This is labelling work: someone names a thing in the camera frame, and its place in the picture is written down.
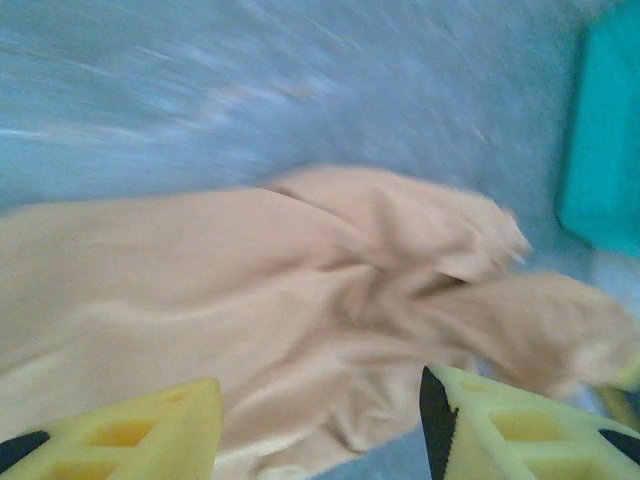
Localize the teal plastic mesh basket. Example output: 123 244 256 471
557 0 640 251

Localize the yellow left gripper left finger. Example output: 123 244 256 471
0 377 224 480

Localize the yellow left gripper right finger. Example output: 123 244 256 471
419 364 640 480

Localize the brown t-shirt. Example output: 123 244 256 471
0 164 640 480

